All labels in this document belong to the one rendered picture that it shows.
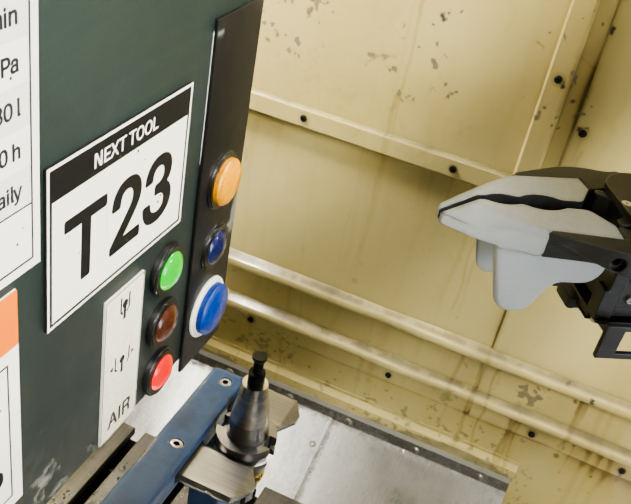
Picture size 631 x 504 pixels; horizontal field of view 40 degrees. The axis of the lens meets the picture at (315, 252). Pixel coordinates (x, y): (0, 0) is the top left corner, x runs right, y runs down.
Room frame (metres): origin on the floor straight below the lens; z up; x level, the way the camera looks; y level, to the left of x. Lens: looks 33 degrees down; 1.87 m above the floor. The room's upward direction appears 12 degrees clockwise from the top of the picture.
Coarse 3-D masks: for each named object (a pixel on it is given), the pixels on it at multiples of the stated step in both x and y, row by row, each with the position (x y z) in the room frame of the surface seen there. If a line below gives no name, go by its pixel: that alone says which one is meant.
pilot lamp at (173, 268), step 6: (180, 252) 0.33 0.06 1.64; (174, 258) 0.32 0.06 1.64; (180, 258) 0.33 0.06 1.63; (168, 264) 0.32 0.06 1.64; (174, 264) 0.32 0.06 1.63; (180, 264) 0.33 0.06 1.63; (168, 270) 0.32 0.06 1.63; (174, 270) 0.32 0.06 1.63; (180, 270) 0.33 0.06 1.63; (162, 276) 0.32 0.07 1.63; (168, 276) 0.32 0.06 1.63; (174, 276) 0.32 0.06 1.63; (162, 282) 0.32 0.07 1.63; (168, 282) 0.32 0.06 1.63; (174, 282) 0.32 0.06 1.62; (162, 288) 0.32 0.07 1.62; (168, 288) 0.32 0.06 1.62
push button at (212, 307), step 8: (216, 288) 0.37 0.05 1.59; (224, 288) 0.38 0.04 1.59; (208, 296) 0.36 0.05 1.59; (216, 296) 0.37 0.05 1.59; (224, 296) 0.38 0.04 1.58; (200, 304) 0.36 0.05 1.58; (208, 304) 0.36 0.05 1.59; (216, 304) 0.37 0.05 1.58; (224, 304) 0.38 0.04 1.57; (200, 312) 0.36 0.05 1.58; (208, 312) 0.36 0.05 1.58; (216, 312) 0.37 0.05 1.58; (200, 320) 0.36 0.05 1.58; (208, 320) 0.36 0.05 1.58; (216, 320) 0.37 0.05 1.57; (200, 328) 0.36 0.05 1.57; (208, 328) 0.36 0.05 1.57
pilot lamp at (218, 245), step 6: (216, 234) 0.37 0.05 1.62; (222, 234) 0.37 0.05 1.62; (216, 240) 0.37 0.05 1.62; (222, 240) 0.37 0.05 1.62; (210, 246) 0.36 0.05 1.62; (216, 246) 0.37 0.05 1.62; (222, 246) 0.37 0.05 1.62; (210, 252) 0.36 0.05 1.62; (216, 252) 0.37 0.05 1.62; (222, 252) 0.37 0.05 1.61; (210, 258) 0.36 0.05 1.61; (216, 258) 0.37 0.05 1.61; (210, 264) 0.37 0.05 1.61
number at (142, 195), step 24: (168, 144) 0.32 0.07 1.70; (144, 168) 0.30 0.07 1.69; (168, 168) 0.32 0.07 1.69; (120, 192) 0.28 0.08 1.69; (144, 192) 0.30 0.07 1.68; (168, 192) 0.32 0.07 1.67; (120, 216) 0.28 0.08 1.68; (144, 216) 0.30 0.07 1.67; (168, 216) 0.32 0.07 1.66; (120, 240) 0.29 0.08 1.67
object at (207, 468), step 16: (208, 448) 0.60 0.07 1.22; (192, 464) 0.58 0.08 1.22; (208, 464) 0.58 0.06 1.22; (224, 464) 0.59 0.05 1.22; (240, 464) 0.59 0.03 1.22; (176, 480) 0.56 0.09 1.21; (192, 480) 0.56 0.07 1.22; (208, 480) 0.56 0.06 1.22; (224, 480) 0.57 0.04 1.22; (240, 480) 0.57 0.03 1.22; (224, 496) 0.55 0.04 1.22; (240, 496) 0.55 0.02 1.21
